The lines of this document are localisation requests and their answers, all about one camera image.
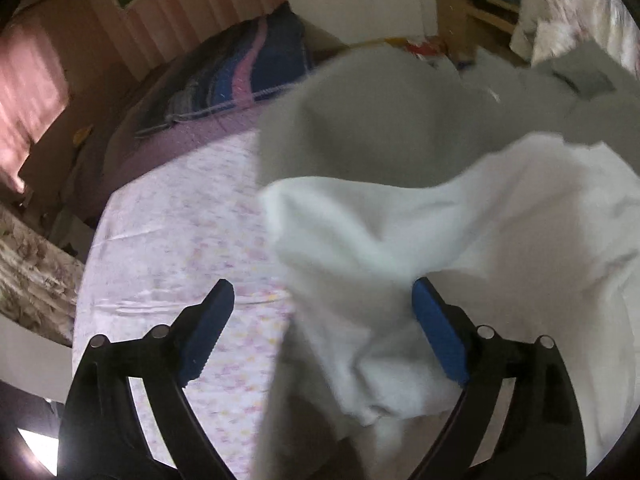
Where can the pink floral bed sheet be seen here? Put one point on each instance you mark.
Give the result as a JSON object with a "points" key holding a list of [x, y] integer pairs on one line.
{"points": [[175, 220]]}

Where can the small yellow toy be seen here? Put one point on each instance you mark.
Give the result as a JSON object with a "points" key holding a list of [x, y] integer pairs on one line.
{"points": [[81, 135]]}

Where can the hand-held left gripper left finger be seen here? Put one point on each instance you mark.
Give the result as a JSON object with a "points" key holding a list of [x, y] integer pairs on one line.
{"points": [[210, 330]]}

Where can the mauve bed quilt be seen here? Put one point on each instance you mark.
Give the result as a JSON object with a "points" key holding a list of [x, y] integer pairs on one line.
{"points": [[125, 160]]}

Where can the pink curtain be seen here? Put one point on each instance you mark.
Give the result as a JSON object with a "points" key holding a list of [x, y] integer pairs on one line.
{"points": [[30, 90]]}

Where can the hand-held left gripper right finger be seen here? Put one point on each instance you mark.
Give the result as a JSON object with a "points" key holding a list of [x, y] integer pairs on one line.
{"points": [[440, 335]]}

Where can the floral quilt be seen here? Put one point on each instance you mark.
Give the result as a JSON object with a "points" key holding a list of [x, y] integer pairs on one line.
{"points": [[575, 10]]}

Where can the wooden shelf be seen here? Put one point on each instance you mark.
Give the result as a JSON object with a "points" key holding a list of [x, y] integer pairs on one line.
{"points": [[455, 20]]}

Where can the grey white large garment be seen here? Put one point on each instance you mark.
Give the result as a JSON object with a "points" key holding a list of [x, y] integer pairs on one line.
{"points": [[375, 110]]}

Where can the red yellow packet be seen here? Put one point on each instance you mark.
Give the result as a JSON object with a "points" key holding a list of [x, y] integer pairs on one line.
{"points": [[422, 47]]}

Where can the blue pink striped blanket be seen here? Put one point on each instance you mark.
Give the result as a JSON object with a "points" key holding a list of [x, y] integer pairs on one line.
{"points": [[240, 75]]}

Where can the beige floral curtain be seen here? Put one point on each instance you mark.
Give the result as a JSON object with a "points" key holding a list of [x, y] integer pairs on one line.
{"points": [[30, 270]]}

